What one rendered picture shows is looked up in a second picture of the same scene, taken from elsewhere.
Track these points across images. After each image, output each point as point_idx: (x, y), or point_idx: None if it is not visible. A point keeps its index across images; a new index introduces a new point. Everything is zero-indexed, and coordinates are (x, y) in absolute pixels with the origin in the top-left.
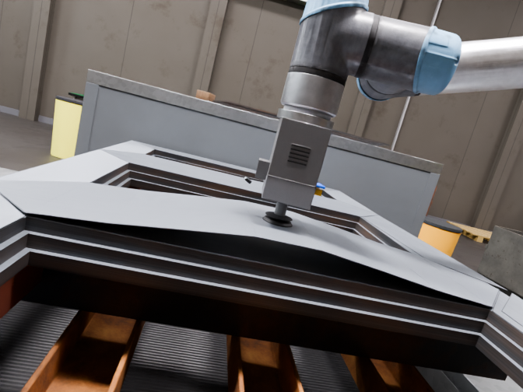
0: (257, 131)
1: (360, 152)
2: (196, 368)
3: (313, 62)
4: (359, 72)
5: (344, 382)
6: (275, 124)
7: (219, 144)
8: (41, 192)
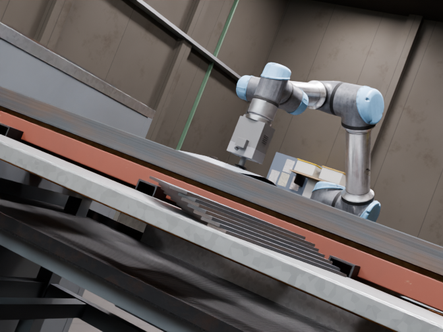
0: (45, 67)
1: (111, 96)
2: (147, 267)
3: (275, 100)
4: (280, 103)
5: (189, 269)
6: (60, 62)
7: (12, 76)
8: None
